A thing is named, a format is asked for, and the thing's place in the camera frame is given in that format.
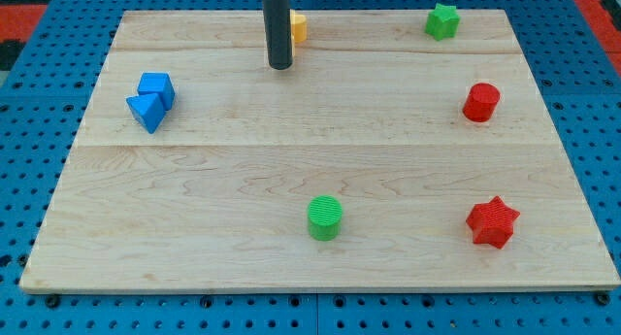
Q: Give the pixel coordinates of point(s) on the red star block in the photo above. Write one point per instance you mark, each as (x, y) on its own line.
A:
(492, 223)

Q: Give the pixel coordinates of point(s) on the yellow block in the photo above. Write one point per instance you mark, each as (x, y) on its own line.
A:
(299, 27)

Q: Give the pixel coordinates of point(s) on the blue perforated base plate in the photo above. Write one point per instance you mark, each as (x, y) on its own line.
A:
(45, 96)

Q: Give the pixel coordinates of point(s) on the green cylinder block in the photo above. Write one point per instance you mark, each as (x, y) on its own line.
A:
(324, 217)

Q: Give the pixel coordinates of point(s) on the light wooden board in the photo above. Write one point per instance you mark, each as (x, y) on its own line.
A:
(215, 200)

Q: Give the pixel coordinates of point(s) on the green star block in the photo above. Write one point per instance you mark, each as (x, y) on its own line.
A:
(442, 22)

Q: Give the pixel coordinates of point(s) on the blue triangular prism block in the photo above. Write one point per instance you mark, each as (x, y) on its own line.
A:
(147, 110)

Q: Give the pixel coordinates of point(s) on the red cylinder block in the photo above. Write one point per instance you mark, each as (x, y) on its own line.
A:
(481, 102)

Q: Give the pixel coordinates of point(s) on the blue cube block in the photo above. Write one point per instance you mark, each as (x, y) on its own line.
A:
(159, 83)

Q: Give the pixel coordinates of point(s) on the black cylindrical pointer rod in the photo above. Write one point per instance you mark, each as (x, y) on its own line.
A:
(277, 25)

